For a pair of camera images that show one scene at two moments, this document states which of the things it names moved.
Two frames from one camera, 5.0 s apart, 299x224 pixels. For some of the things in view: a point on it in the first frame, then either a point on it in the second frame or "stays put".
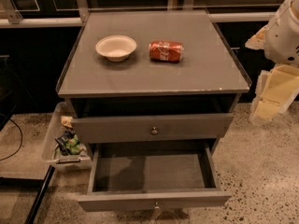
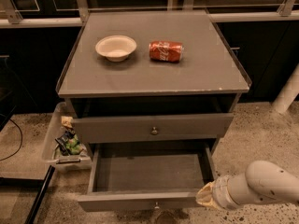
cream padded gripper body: x=282 y=36 -> x=222 y=190
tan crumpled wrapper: x=66 y=120 stays put
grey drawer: x=124 y=175 stays put
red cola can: x=165 y=51 stays put
